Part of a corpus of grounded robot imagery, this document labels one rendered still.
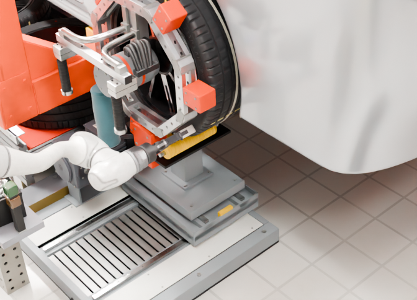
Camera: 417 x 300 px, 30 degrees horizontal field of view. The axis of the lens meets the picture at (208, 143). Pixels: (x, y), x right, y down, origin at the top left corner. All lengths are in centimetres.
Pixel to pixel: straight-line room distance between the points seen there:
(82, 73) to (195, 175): 64
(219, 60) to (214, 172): 77
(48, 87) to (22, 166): 87
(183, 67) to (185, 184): 76
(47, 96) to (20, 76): 17
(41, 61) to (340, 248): 145
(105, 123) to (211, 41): 60
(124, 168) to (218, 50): 52
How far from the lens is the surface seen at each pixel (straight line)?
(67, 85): 293
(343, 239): 337
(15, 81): 315
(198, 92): 264
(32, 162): 246
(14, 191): 272
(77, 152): 275
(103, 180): 266
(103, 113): 299
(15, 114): 321
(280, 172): 369
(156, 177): 333
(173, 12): 260
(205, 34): 265
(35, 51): 317
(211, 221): 318
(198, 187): 326
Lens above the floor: 233
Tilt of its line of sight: 37 degrees down
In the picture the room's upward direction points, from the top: 3 degrees counter-clockwise
